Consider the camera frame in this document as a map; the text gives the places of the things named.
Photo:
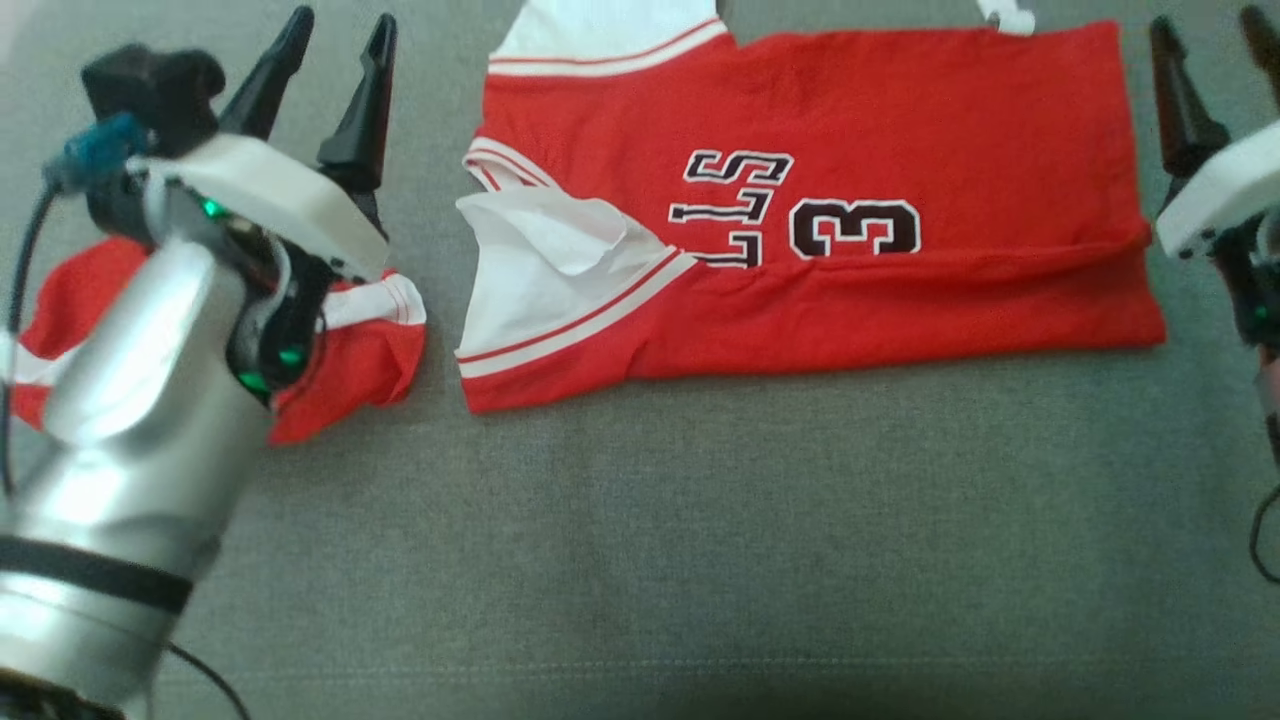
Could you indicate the grey sofa seat cushion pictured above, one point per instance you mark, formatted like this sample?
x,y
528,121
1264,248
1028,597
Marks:
x,y
700,550

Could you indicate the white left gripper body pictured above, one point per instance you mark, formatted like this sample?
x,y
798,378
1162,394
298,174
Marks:
x,y
270,195

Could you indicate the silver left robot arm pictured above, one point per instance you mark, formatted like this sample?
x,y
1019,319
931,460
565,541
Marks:
x,y
130,430

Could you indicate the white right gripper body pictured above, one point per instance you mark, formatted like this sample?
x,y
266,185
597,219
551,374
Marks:
x,y
1220,200

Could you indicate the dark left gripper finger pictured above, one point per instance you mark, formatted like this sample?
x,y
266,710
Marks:
x,y
265,75
365,110

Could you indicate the red basketball jersey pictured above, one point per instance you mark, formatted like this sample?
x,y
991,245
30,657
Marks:
x,y
900,320

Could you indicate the red shorts with white stripe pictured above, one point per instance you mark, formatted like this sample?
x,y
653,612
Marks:
x,y
350,370

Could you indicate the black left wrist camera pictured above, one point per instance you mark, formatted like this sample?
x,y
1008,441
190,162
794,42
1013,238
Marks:
x,y
150,90

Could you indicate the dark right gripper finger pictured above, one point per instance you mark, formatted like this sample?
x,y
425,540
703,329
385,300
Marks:
x,y
1180,100
1268,50

